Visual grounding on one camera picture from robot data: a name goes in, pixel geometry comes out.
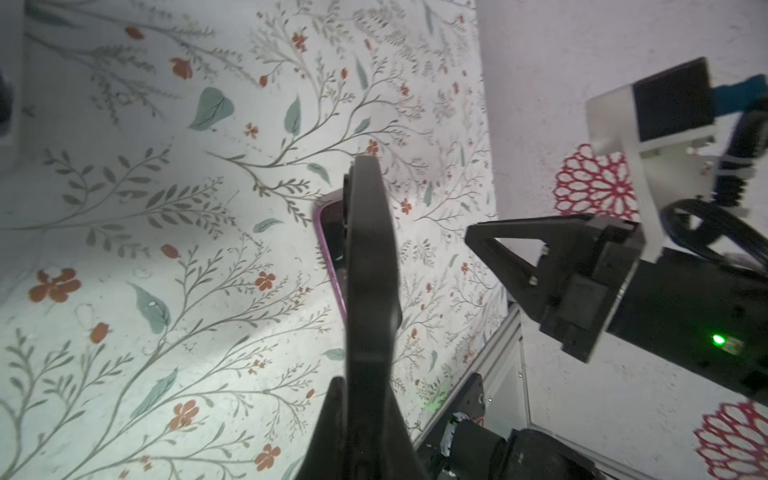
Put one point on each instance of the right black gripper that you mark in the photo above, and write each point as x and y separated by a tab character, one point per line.
573	290

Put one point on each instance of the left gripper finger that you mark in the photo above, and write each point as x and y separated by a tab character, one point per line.
360	432

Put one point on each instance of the black phone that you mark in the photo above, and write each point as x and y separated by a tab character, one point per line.
328	221

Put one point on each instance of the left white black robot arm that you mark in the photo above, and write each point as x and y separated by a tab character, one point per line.
478	453

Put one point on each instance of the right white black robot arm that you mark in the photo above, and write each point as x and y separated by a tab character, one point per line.
702	315

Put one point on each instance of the aluminium front rail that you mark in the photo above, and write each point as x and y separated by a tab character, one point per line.
501	366

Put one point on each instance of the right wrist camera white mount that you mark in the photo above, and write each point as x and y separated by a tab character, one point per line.
683	139

